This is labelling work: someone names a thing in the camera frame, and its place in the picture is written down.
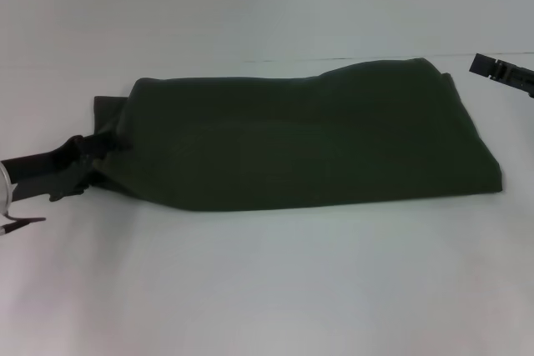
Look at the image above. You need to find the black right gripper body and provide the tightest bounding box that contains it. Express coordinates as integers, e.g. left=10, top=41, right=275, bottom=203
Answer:
left=494, top=59, right=534, bottom=99

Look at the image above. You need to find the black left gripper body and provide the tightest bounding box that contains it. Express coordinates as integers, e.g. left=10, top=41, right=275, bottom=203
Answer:
left=1, top=134, right=99, bottom=203

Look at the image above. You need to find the dark green shirt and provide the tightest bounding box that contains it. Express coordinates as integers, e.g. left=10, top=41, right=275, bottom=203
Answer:
left=89, top=57, right=504, bottom=212

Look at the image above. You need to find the left arm cable with plug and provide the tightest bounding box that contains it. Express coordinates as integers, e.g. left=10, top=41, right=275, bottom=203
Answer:
left=0, top=213, right=47, bottom=237

